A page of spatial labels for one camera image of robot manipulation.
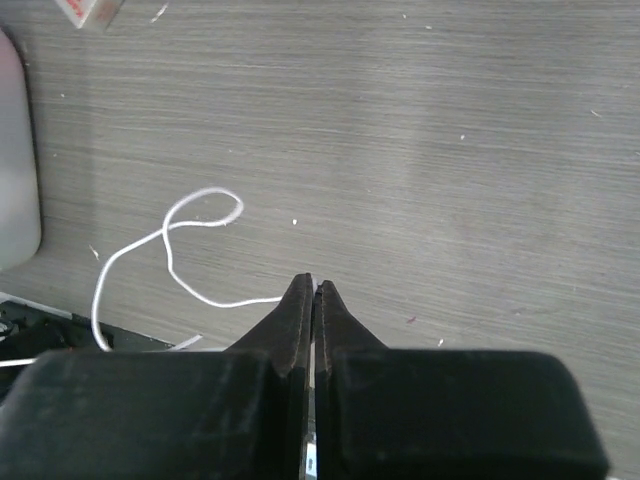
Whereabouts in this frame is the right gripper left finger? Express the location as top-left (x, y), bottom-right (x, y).
top-left (1, 274), bottom-right (313, 479)

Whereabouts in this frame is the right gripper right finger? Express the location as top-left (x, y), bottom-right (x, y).
top-left (314, 281), bottom-right (610, 479)

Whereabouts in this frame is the white wire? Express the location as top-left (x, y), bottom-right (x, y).
top-left (91, 186), bottom-right (284, 352)

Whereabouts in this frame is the white plastic basket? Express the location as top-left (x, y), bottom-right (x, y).
top-left (0, 34), bottom-right (41, 271)

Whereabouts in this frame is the playing card box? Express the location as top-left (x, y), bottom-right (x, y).
top-left (55, 0), bottom-right (124, 32)

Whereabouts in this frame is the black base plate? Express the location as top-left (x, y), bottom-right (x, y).
top-left (1, 294), bottom-right (174, 362)

